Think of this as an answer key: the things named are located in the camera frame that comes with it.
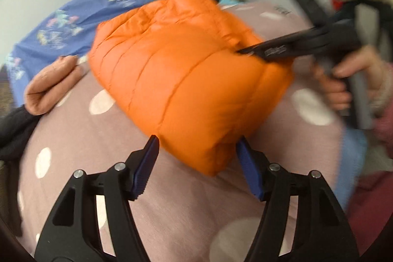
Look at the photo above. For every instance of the black folded jacket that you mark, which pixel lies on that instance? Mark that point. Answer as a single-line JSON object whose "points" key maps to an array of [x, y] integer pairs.
{"points": [[16, 130]]}

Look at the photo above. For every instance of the person's right hand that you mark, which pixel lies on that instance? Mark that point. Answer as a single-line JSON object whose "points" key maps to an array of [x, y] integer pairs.
{"points": [[366, 60]]}

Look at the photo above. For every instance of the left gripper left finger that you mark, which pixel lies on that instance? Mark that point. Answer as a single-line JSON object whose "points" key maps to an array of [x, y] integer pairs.
{"points": [[92, 220]]}

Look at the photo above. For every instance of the blue tree print sheet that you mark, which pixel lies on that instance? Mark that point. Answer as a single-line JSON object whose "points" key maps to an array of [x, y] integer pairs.
{"points": [[69, 30]]}

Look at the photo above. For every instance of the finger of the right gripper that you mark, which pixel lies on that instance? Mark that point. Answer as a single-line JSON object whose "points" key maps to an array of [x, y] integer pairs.
{"points": [[303, 43]]}

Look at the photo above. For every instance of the pink sleeve right forearm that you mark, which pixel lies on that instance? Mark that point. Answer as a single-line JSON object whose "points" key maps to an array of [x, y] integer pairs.
{"points": [[371, 205]]}

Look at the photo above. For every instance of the pink quilted folded garment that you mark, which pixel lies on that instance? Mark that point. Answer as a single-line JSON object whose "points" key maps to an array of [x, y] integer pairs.
{"points": [[52, 83]]}

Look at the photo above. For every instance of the orange puffer jacket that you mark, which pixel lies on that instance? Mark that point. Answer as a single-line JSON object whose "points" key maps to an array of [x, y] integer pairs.
{"points": [[172, 67]]}

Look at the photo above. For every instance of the pink polka dot bedspread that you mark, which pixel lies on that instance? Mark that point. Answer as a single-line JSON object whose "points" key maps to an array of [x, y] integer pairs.
{"points": [[182, 215]]}

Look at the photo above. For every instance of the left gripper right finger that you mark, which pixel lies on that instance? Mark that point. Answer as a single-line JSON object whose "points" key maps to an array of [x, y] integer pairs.
{"points": [[302, 219]]}

